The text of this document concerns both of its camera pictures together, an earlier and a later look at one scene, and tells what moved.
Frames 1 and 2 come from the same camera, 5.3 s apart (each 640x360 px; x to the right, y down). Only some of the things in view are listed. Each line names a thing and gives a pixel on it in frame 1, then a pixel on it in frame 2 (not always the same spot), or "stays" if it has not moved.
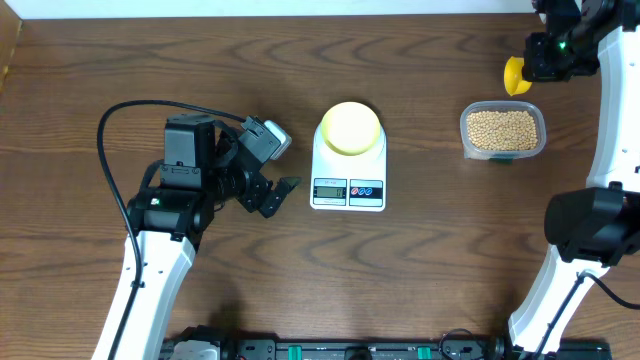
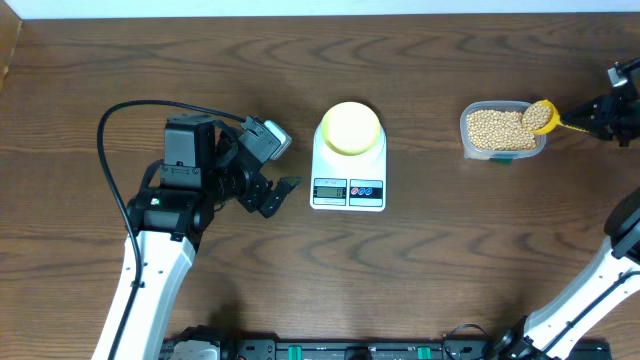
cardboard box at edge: x=10 y=32 stays
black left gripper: x=254 y=197 stays
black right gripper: x=537 y=68 -> x=607 y=123
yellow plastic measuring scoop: x=513 y=77 -> x=542 y=116
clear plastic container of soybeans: x=502 y=131 stays
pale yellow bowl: x=351 y=128 stays
